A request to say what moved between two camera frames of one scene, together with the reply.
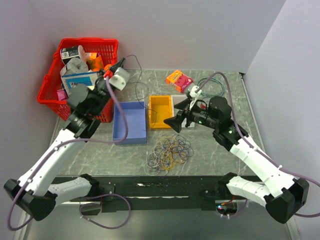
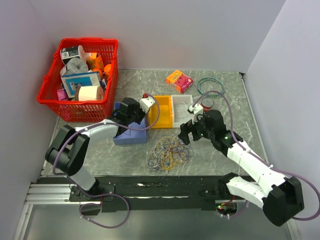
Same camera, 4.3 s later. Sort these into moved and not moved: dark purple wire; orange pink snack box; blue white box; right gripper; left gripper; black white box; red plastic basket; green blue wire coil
Moved: left gripper; dark purple wire; right gripper
Not moved: green blue wire coil; black white box; red plastic basket; orange pink snack box; blue white box
